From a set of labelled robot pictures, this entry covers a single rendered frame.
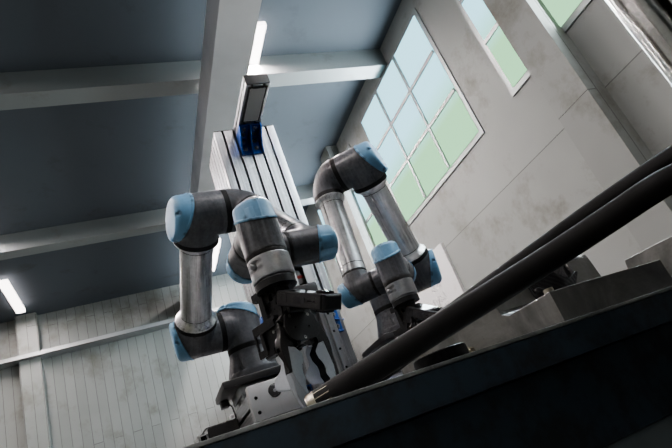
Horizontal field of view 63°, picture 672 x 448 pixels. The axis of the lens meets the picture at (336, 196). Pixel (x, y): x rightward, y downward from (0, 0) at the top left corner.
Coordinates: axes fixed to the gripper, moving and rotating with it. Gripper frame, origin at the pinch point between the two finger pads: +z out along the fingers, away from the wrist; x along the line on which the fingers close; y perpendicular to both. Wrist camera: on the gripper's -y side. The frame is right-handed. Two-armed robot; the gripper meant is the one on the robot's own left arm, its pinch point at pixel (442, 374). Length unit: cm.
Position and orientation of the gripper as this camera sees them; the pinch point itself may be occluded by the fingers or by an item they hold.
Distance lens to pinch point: 137.2
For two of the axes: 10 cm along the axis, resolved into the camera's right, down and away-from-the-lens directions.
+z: 3.3, 8.5, -4.2
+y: -4.6, 5.3, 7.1
